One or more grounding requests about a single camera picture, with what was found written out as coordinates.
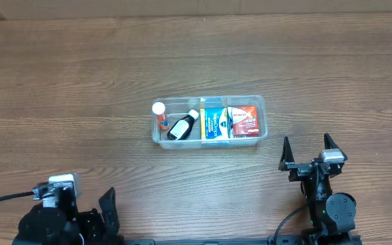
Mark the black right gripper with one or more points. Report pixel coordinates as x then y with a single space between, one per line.
307 167

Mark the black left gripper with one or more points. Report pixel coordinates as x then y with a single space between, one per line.
92 216

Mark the red medicine box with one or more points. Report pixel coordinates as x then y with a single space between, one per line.
244 119

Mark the blue cough drops box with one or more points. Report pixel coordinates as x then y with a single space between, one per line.
215 124

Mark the dark syrup bottle white cap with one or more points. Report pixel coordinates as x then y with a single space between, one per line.
183 127

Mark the orange tube white cap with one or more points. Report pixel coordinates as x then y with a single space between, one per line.
158 108

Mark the white medicine box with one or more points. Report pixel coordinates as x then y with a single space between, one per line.
252 135

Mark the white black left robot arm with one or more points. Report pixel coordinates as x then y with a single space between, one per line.
40 226

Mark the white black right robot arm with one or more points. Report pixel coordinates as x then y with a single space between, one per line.
332 215

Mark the clear plastic container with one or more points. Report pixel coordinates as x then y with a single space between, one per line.
178 107

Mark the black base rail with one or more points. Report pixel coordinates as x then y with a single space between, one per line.
216 241

